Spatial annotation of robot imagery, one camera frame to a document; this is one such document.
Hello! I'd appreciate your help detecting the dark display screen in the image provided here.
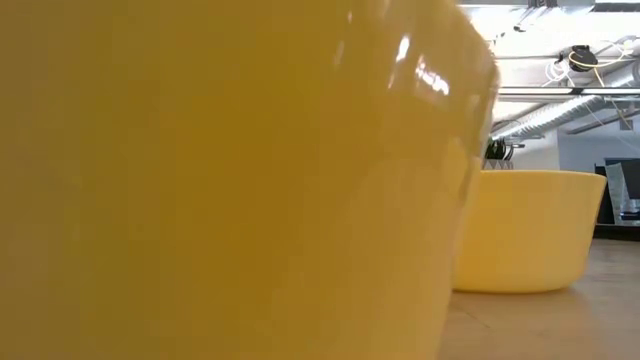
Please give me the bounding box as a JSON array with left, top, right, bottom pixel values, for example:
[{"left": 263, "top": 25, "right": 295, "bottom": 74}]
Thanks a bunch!
[{"left": 593, "top": 157, "right": 640, "bottom": 226}]

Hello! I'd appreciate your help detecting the black aluminium table frame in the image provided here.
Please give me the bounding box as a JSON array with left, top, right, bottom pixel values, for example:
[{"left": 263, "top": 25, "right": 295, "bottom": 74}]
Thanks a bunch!
[{"left": 593, "top": 223, "right": 640, "bottom": 241}]

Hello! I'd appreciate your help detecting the yellow mini bowl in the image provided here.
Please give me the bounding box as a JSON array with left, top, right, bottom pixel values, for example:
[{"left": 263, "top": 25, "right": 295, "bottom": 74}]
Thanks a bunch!
[
  {"left": 0, "top": 0, "right": 501, "bottom": 360},
  {"left": 452, "top": 169, "right": 608, "bottom": 295}
]

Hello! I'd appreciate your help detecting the green spiky plant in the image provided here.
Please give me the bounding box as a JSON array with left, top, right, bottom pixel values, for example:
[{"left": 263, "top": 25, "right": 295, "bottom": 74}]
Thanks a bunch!
[{"left": 483, "top": 138, "right": 516, "bottom": 162}]

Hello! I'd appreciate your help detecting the black ceiling cable reel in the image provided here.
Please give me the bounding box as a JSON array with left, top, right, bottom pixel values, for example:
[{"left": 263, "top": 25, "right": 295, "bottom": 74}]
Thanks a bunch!
[{"left": 567, "top": 44, "right": 600, "bottom": 74}]

